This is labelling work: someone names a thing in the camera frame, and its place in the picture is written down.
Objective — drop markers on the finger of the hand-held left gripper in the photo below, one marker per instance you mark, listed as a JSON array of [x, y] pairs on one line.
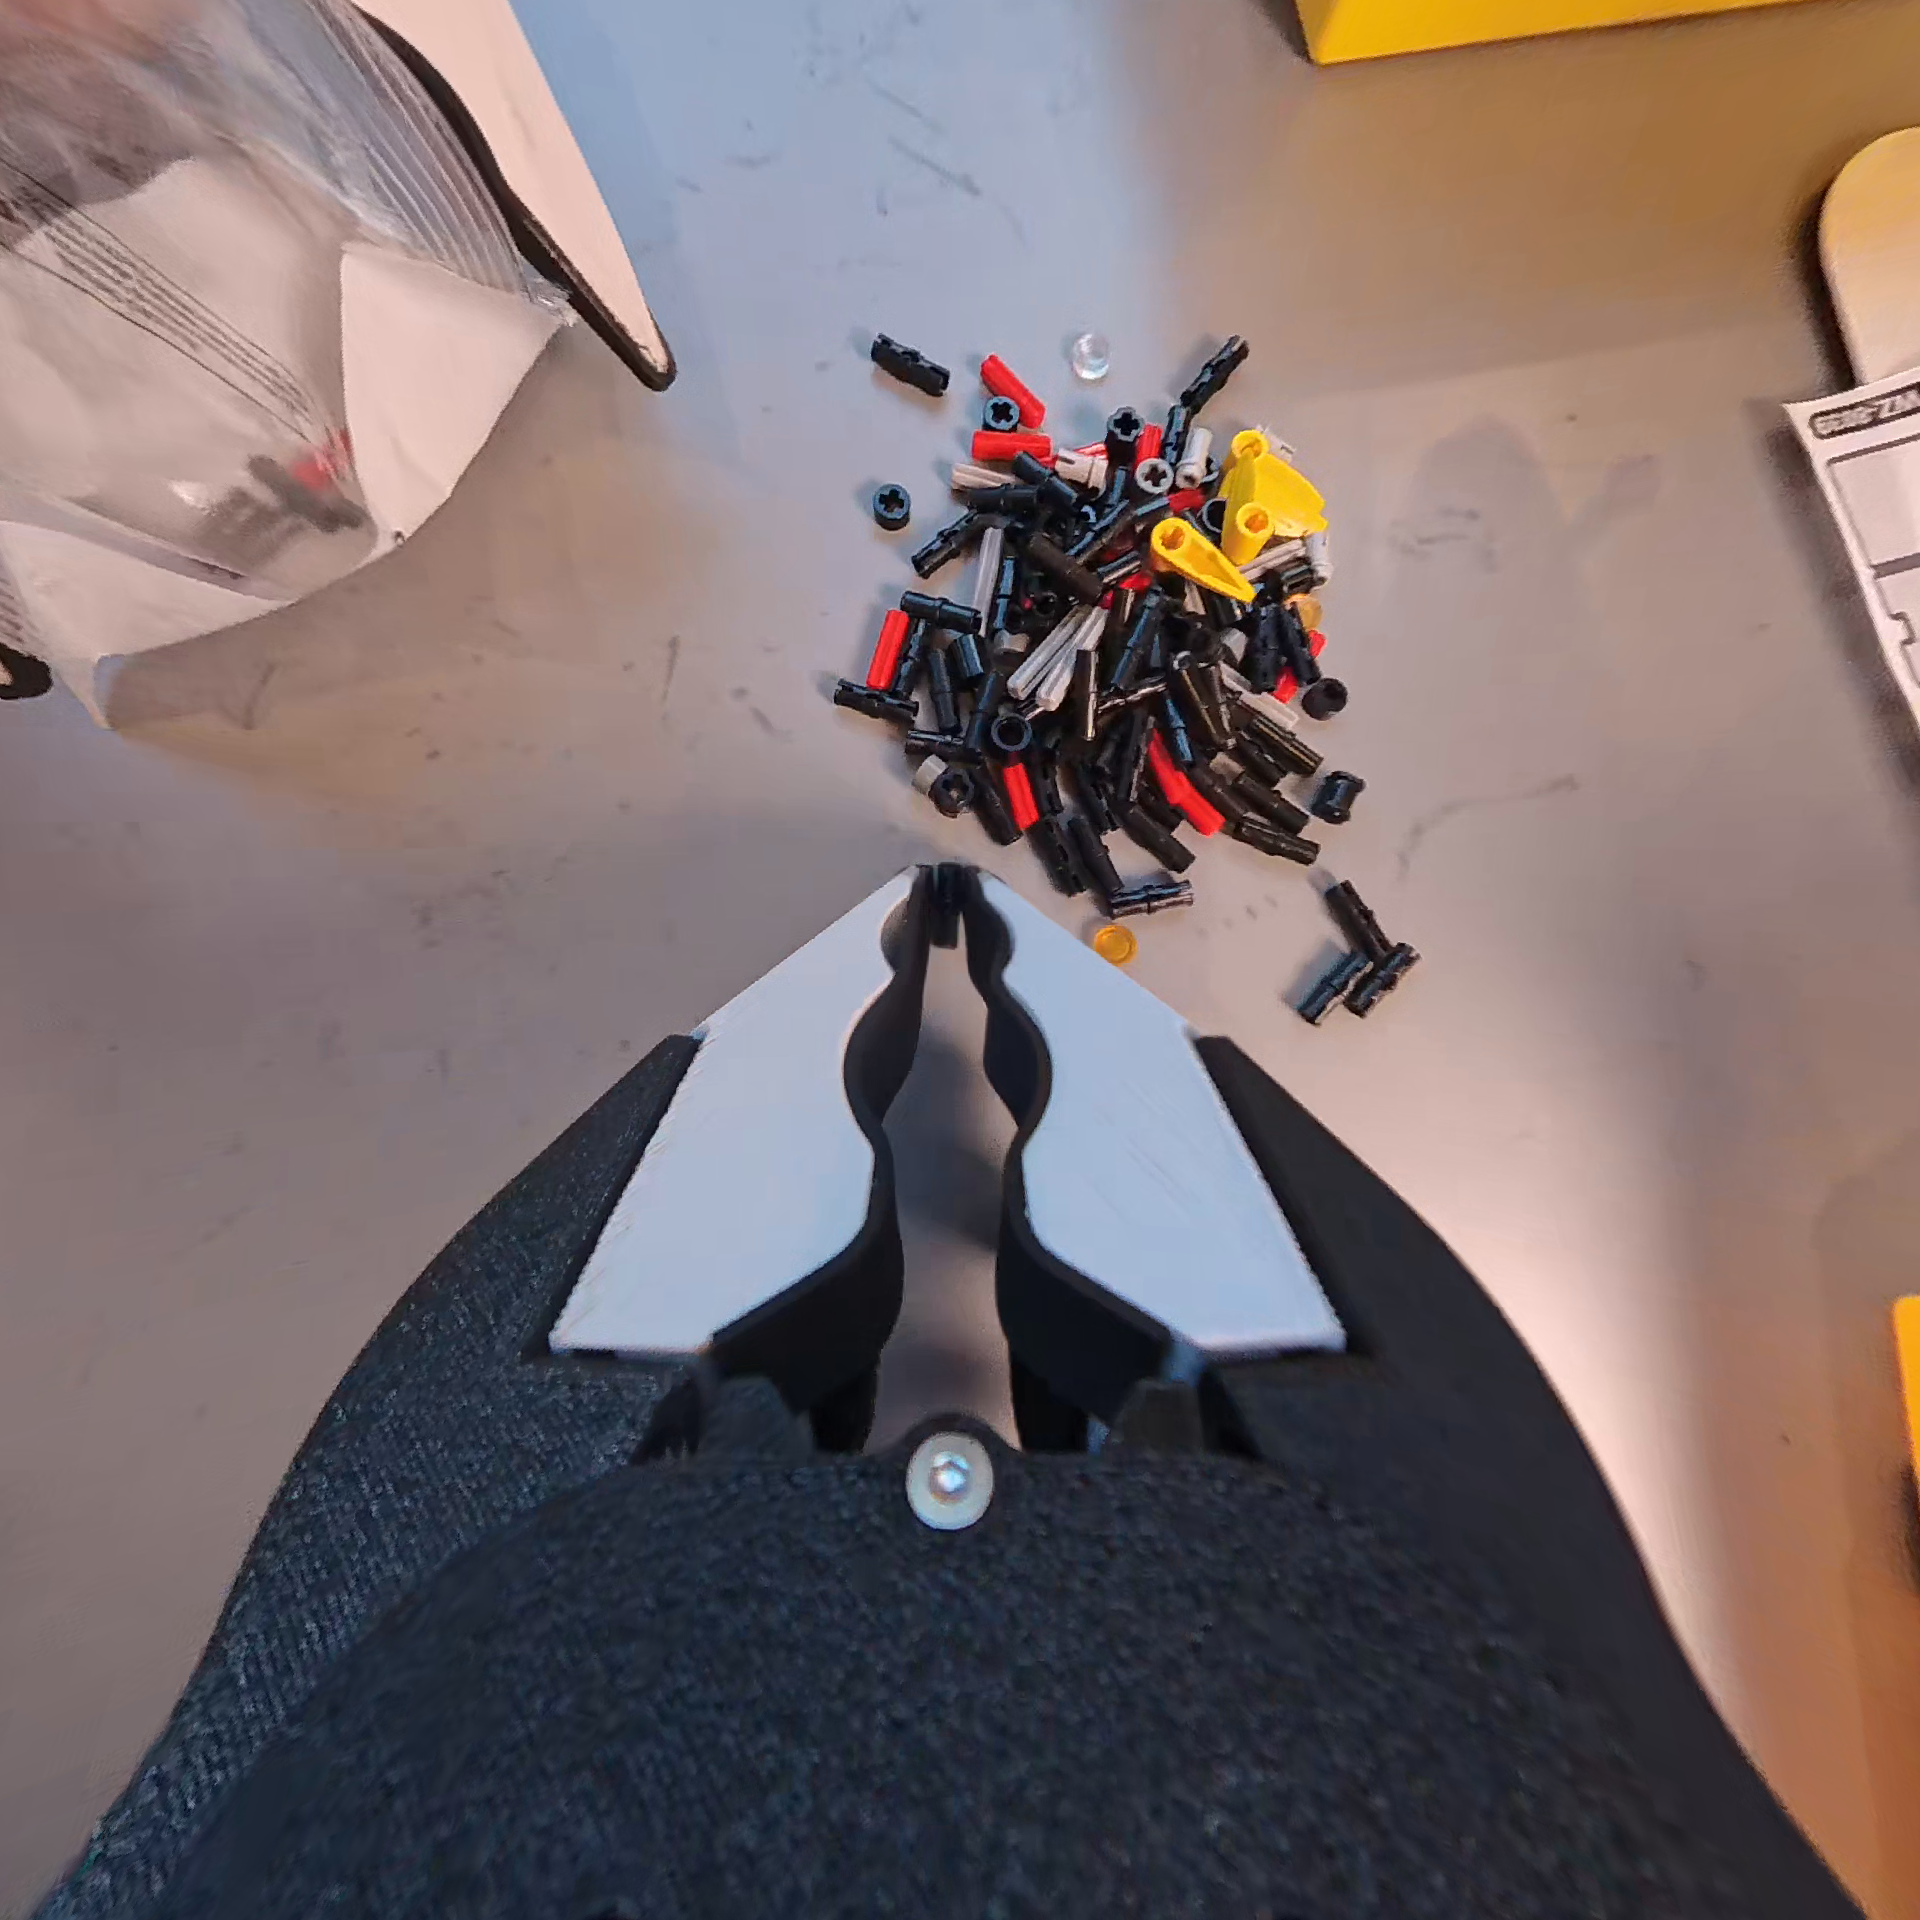
[[527, 135]]

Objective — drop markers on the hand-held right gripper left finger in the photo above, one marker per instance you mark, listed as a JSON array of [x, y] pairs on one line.
[[737, 1187]]

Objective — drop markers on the yellow storage bin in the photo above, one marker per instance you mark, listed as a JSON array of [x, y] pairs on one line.
[[1533, 26]]

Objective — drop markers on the grey desk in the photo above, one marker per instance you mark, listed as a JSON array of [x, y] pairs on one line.
[[452, 962]]

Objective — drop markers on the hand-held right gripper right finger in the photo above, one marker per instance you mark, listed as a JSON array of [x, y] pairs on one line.
[[1172, 1202]]

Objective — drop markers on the clear plastic bag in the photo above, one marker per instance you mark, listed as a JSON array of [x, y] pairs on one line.
[[212, 333]]

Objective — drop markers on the pile of mixed small plastic parts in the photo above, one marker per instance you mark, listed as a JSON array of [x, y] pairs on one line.
[[1141, 691]]

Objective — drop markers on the yellow flat box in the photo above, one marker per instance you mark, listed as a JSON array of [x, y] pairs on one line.
[[1909, 1396]]

